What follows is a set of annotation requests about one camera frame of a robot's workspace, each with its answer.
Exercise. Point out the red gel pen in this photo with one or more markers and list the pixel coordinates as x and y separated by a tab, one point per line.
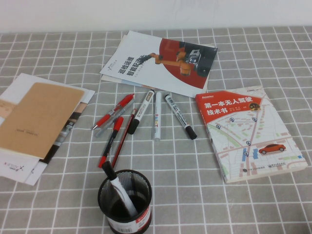
125	100

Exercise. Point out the white marker with brown end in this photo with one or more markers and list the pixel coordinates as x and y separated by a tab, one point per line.
143	107

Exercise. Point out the pale leaflet under robot brochure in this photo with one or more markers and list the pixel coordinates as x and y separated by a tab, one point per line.
109	79

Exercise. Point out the white brochure with photos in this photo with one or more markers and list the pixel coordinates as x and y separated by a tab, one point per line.
89	96

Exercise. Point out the white marker with grey print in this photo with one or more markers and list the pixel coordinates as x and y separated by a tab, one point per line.
179	114

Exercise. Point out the white board marker black cap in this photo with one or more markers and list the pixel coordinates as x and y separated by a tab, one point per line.
109	173

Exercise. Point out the black pen with red cap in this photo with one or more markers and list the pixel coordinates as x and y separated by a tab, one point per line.
108	143

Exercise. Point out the grey checked tablecloth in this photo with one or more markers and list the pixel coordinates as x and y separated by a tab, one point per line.
195	195

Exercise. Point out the tan kraft notebook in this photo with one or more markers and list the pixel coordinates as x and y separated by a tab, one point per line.
36	122

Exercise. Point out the clear grey pen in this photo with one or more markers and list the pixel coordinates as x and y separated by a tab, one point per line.
122	111

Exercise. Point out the white paint marker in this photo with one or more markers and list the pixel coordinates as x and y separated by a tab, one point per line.
157	117

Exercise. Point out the white booklet with logo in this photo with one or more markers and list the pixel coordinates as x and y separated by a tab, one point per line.
14	170

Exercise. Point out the red pencil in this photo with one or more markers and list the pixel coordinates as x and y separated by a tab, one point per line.
121	142

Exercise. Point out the autonomous driving book red white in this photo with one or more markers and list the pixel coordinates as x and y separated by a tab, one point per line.
243	134

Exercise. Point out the black mesh pen holder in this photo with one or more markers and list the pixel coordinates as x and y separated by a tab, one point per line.
136	219

